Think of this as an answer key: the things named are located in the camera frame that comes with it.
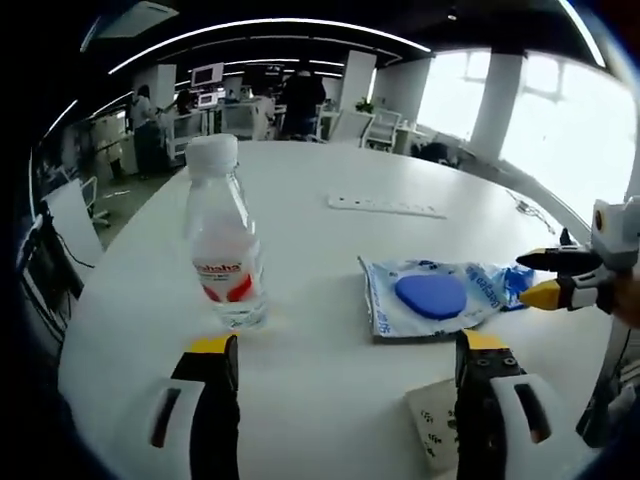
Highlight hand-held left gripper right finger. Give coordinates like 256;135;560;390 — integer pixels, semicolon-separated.
453;328;556;480

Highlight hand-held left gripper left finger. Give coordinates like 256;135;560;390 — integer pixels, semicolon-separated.
139;333;242;480

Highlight patterned paper cup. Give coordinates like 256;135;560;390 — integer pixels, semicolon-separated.
403;377;464;474

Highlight blue plastic wrapper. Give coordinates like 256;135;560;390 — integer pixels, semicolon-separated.
497;266;537;312

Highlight thin white cable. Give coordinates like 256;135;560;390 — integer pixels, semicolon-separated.
504;188;556;235

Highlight white packet with blue pad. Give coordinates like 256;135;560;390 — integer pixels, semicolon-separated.
357;255;511;345

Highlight clear plastic water bottle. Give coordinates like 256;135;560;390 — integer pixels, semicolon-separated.
184;133;267;330

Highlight person's right hand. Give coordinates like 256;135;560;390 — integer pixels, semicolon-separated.
617;279;640;329

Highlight black bag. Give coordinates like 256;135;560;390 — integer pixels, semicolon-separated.
419;142;459;166

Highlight white table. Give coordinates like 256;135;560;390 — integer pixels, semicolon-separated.
57;139;616;480

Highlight short ceiling light strip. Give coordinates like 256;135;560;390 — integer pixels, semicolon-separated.
557;0;606;66

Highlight white office chair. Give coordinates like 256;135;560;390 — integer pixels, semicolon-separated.
367;107;401;151
79;177;112;229

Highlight large computer monitor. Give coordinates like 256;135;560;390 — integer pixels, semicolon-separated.
191;63;225;87

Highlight curved ceiling light strip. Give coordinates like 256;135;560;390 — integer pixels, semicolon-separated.
107;17;434;76

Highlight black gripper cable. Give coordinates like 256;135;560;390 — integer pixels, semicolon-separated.
605;322;632;384

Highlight black cable bundle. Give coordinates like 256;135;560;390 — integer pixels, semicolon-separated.
17;212;84;331

